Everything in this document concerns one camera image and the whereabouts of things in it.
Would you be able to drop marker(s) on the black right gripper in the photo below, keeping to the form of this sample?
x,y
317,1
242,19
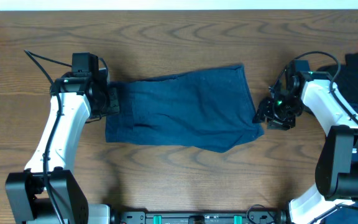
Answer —
x,y
265,110

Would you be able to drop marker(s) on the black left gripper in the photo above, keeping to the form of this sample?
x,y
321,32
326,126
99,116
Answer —
x,y
115,104

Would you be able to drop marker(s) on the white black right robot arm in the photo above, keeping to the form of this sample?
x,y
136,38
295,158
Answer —
x,y
336,173

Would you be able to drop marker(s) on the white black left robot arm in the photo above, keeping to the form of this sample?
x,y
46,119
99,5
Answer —
x,y
46,191

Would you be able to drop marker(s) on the dark blue denim shorts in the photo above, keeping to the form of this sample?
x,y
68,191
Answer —
x,y
210,109

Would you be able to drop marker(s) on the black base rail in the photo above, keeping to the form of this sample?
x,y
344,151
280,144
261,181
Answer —
x,y
258,216

